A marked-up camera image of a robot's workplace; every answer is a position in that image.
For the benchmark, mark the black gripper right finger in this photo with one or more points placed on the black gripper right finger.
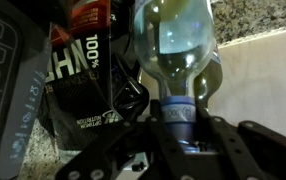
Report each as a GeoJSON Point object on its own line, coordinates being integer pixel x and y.
{"type": "Point", "coordinates": [249, 150]}

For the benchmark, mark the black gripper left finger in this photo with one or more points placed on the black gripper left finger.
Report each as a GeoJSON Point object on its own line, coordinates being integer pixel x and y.
{"type": "Point", "coordinates": [129, 146]}

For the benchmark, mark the clear bottle with blue cap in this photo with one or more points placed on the clear bottle with blue cap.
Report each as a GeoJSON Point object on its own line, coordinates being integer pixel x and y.
{"type": "Point", "coordinates": [176, 50]}

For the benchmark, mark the black protein powder bag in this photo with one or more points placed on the black protein powder bag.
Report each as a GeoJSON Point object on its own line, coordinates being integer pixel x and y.
{"type": "Point", "coordinates": [83, 83]}

